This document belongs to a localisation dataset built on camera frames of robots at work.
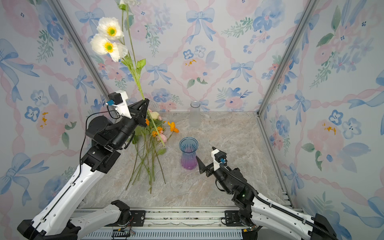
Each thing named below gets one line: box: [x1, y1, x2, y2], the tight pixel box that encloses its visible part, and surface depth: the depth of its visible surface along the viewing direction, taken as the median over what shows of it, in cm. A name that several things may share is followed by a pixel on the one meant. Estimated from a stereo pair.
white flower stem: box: [90, 0, 166, 147], surface depth 36 cm
